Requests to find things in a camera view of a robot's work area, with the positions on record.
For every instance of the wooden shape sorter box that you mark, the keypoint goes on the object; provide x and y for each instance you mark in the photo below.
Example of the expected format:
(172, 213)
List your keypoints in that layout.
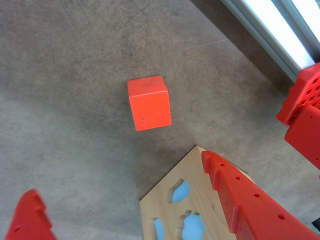
(155, 200)

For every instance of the red wooden cube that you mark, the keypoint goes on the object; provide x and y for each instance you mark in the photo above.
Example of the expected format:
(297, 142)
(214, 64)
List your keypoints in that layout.
(150, 107)

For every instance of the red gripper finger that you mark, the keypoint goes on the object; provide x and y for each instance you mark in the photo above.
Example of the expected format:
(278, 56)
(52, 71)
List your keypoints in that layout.
(250, 212)
(30, 220)

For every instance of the aluminium profile rail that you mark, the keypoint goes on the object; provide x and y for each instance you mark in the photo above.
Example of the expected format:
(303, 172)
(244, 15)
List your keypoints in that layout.
(275, 32)

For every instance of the red robot arm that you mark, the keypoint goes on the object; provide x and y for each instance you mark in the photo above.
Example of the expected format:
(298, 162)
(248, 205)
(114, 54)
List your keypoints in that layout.
(302, 105)

